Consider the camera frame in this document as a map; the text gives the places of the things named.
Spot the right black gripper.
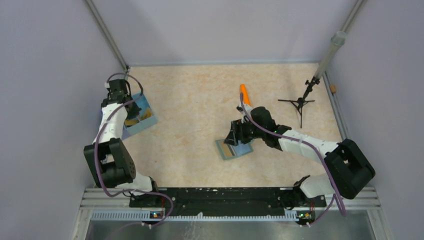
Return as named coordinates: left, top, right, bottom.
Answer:
left=224, top=116, right=266, bottom=146

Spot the green card holder wallet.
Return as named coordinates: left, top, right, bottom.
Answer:
left=215, top=139, right=254, bottom=161

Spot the gold credit card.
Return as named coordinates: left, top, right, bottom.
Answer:
left=220, top=143, right=236, bottom=159

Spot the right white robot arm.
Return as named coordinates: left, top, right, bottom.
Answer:
left=223, top=106, right=376, bottom=206

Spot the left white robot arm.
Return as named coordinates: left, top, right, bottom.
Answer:
left=83, top=77, right=161, bottom=207

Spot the gold card in box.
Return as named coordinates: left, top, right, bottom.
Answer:
left=124, top=119, right=140, bottom=128

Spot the gold card in right compartment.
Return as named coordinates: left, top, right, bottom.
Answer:
left=138, top=109, right=154, bottom=121

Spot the blue three-compartment organizer box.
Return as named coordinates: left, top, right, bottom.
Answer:
left=99, top=92, right=159, bottom=141

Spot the orange cylinder tube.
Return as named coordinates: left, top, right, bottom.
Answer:
left=239, top=84, right=252, bottom=107

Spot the black tripod stand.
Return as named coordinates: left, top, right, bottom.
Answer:
left=278, top=76, right=321, bottom=128

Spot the small orange block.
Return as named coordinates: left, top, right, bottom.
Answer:
left=329, top=84, right=337, bottom=94

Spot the grey pole on tripod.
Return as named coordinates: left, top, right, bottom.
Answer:
left=313, top=31, right=348, bottom=80

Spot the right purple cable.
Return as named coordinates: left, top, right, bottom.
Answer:
left=239, top=93, right=348, bottom=227

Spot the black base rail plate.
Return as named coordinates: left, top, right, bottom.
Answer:
left=129, top=187, right=327, bottom=217

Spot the white perforated cable tray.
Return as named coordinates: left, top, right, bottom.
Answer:
left=91, top=210, right=312, bottom=223

